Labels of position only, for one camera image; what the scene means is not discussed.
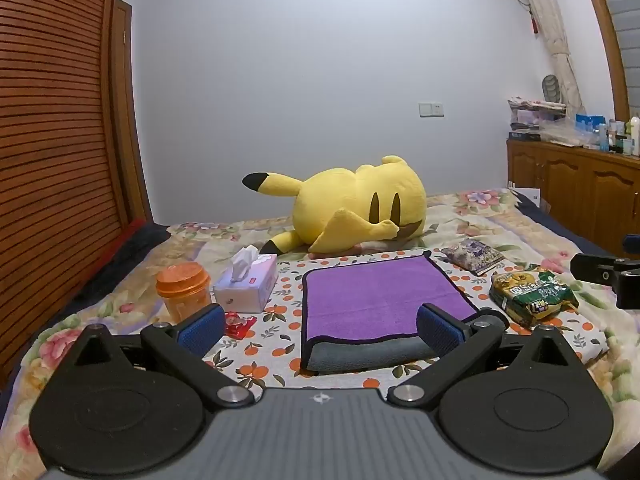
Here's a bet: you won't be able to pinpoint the wooden window frame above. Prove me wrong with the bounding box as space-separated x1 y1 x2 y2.
575 0 632 121

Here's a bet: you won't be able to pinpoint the stack of boxes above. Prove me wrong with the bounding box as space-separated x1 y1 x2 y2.
507 97 568 142

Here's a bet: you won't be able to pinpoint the dark blanket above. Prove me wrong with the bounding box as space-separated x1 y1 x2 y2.
75 220 173 306

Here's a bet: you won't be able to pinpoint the small red packet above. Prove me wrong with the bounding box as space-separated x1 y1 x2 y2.
223 311 257 337

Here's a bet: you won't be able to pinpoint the green snack packet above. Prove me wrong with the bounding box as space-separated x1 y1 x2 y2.
489 264 581 328

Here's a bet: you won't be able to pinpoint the white box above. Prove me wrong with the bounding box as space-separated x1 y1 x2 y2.
510 187 542 209

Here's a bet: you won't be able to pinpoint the row of bottles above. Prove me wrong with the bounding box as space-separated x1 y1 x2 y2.
575 112 640 157

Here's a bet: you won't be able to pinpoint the wooden louvered wardrobe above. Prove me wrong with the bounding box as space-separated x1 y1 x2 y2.
0 0 153 391

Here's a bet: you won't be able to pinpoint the orange plastic jar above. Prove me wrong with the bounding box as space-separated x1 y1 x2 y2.
155 262 213 326

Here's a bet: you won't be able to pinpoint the wooden cabinet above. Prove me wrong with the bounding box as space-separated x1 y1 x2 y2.
506 139 640 258

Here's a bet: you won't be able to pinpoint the clear plastic bag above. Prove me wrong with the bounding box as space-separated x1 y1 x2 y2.
542 120 601 148

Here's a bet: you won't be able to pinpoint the tissue box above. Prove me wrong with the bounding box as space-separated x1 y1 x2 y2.
212 245 278 314

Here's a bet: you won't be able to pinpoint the yellow plush toy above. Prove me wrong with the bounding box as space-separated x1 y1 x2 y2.
242 155 428 256

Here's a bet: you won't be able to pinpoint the beige curtain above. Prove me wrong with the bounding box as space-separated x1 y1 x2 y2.
510 0 586 116

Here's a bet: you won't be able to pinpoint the purple snack packet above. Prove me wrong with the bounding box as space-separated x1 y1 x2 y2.
441 238 506 276

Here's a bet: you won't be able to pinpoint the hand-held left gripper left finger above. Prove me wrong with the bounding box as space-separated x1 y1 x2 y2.
65 304 254 409

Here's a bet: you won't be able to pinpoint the purple towel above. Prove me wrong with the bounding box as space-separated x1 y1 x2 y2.
300 250 483 374

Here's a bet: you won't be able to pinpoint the navy mattress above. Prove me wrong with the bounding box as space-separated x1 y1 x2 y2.
515 195 621 261

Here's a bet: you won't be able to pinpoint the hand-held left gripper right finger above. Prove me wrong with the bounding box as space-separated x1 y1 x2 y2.
387 303 583 408

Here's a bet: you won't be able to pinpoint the orange fruit print cloth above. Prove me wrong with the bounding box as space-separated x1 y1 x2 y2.
200 247 611 406

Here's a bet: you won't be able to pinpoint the window blinds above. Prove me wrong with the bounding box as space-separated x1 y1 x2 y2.
597 0 640 116

